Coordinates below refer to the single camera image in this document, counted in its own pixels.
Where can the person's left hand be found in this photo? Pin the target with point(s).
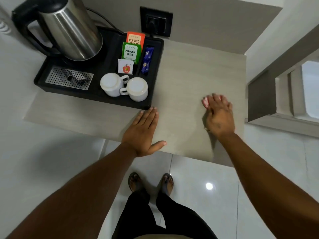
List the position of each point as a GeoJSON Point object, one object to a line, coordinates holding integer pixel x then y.
{"type": "Point", "coordinates": [140, 135]}

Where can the person's right hand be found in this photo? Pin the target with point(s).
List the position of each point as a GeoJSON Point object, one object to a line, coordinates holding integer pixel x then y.
{"type": "Point", "coordinates": [220, 120]}

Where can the person's right fingers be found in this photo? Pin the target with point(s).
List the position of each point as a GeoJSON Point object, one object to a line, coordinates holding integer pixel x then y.
{"type": "Point", "coordinates": [219, 100]}

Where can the person's left middle finger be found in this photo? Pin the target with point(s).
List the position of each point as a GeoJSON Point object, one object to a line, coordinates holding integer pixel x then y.
{"type": "Point", "coordinates": [150, 116]}

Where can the person's left thumb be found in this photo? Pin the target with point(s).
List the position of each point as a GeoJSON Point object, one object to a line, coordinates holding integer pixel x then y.
{"type": "Point", "coordinates": [159, 146]}

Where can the person's left little finger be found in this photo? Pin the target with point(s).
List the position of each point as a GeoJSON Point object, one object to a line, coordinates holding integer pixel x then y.
{"type": "Point", "coordinates": [137, 119]}

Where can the pink cleaning cloth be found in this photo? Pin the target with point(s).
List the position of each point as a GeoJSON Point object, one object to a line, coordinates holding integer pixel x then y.
{"type": "Point", "coordinates": [205, 102]}

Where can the person's left forearm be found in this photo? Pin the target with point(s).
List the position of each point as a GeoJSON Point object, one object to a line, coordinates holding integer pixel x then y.
{"type": "Point", "coordinates": [74, 199]}

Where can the person's right forearm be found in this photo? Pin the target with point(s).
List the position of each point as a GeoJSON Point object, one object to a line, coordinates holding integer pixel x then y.
{"type": "Point", "coordinates": [271, 189]}

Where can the white ceramic cup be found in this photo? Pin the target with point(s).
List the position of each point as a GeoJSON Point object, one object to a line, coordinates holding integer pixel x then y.
{"type": "Point", "coordinates": [111, 84]}
{"type": "Point", "coordinates": [136, 90]}

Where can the person's right sandal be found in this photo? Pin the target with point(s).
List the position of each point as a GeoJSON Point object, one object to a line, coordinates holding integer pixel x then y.
{"type": "Point", "coordinates": [167, 184]}

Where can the person's sandal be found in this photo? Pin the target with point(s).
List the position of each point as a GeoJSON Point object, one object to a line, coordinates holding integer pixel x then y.
{"type": "Point", "coordinates": [135, 182]}
{"type": "Point", "coordinates": [167, 184]}

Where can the person's left sandal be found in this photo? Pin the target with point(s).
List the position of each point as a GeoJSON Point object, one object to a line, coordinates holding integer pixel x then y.
{"type": "Point", "coordinates": [135, 182]}

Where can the blue patterned sachet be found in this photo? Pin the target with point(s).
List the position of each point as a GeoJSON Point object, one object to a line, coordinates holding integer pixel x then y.
{"type": "Point", "coordinates": [148, 53]}
{"type": "Point", "coordinates": [145, 67]}

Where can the white sachet with red apple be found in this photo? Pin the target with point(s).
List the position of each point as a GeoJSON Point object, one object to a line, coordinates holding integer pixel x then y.
{"type": "Point", "coordinates": [125, 67]}

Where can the black plastic hospitality tray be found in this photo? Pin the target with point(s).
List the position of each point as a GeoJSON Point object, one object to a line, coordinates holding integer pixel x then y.
{"type": "Point", "coordinates": [107, 62]}

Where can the green tea sachet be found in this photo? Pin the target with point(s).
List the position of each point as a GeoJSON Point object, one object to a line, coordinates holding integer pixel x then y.
{"type": "Point", "coordinates": [130, 52]}

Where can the person's black trousers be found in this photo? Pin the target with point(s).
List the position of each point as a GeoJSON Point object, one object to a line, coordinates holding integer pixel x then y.
{"type": "Point", "coordinates": [154, 219]}

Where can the orange tea sachet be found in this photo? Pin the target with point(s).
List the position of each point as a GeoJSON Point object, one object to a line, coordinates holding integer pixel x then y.
{"type": "Point", "coordinates": [135, 38]}

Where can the perforated metal drip grid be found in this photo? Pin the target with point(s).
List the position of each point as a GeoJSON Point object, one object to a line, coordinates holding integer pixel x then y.
{"type": "Point", "coordinates": [59, 77]}

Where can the black power plug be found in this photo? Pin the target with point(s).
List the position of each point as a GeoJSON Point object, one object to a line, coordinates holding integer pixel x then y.
{"type": "Point", "coordinates": [151, 26]}

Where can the stainless steel electric kettle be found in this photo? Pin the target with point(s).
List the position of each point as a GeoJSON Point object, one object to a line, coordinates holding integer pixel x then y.
{"type": "Point", "coordinates": [72, 29]}

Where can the window with grey frame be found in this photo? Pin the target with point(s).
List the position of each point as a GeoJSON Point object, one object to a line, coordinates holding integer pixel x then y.
{"type": "Point", "coordinates": [299, 92]}

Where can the black wall socket plate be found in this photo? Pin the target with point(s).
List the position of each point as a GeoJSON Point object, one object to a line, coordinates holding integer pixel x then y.
{"type": "Point", "coordinates": [162, 21]}

